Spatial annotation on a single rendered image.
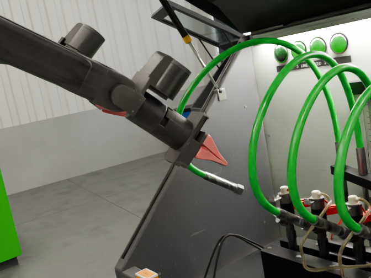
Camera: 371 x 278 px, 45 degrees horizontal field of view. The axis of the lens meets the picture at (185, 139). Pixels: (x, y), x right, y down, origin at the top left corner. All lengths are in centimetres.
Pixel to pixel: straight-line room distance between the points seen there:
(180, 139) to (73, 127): 667
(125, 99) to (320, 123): 65
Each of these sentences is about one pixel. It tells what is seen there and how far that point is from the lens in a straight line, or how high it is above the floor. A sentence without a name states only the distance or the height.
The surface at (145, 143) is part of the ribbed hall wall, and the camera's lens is 783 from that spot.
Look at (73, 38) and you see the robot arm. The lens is 101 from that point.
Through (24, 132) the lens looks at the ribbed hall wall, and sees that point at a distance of 726.
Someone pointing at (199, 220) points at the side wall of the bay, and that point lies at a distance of 122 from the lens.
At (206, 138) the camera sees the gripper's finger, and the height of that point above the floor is 127.
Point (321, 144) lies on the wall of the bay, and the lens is 123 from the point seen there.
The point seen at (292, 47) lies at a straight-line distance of 102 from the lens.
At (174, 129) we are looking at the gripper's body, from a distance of 76.
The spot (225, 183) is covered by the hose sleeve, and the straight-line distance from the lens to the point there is 98.
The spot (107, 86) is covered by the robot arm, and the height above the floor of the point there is 138.
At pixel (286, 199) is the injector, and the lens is 95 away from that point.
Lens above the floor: 139
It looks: 9 degrees down
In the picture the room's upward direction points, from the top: 11 degrees counter-clockwise
